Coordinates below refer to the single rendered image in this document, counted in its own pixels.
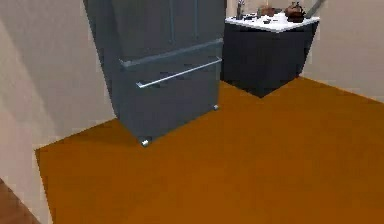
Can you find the black cabinet with white top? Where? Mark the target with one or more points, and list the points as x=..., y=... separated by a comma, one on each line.
x=263, y=56

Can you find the dark grey fridge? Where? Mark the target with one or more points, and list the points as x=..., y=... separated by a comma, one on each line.
x=160, y=66

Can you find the brown kettle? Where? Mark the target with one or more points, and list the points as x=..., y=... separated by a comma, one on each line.
x=294, y=12

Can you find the brown pot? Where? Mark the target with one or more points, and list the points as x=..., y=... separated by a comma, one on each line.
x=267, y=11

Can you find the dark utensil holder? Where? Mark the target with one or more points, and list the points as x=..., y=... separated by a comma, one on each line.
x=240, y=10

